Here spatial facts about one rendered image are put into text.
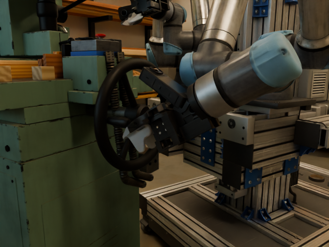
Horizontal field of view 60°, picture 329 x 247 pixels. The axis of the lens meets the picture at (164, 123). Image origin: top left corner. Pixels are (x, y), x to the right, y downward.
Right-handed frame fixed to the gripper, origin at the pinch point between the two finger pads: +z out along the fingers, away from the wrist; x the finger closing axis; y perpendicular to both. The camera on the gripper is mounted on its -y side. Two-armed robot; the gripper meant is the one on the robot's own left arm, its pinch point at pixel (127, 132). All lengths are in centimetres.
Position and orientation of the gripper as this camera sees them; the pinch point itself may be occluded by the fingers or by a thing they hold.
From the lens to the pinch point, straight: 61.6
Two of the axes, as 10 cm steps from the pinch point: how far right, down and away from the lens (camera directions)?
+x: 5.6, -1.5, 8.1
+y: 4.1, 9.1, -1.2
